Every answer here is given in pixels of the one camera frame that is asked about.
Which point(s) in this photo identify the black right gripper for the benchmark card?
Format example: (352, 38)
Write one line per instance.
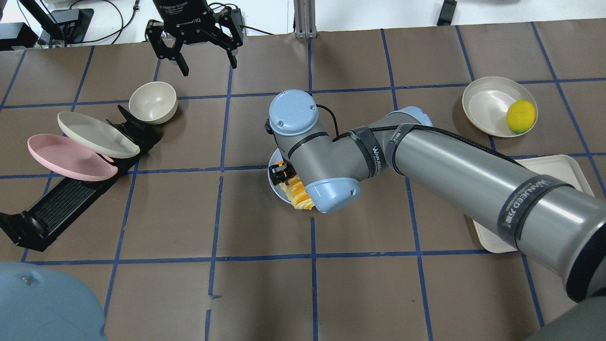
(285, 174)

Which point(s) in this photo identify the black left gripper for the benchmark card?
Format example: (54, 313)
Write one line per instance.
(185, 19)

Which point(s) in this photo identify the blue plate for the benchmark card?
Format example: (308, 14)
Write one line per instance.
(276, 157)

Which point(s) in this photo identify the orange striped bread loaf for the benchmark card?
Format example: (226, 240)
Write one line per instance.
(296, 193)

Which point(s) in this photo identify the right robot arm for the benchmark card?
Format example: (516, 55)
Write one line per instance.
(545, 218)

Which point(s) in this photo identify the cream plate in rack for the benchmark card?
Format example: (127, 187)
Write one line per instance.
(93, 134)

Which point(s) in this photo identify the pink plate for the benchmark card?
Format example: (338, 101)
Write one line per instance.
(62, 155)

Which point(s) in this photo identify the white plate under lemon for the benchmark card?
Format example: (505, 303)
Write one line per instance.
(486, 101)

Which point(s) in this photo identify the cream bowl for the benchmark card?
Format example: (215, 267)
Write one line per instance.
(154, 103)

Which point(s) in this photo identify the yellow lemon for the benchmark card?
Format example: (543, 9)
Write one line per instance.
(521, 116)

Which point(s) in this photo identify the black dish rack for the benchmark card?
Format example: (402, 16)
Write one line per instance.
(38, 227)

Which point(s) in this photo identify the aluminium frame post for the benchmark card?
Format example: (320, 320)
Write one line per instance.
(305, 19)

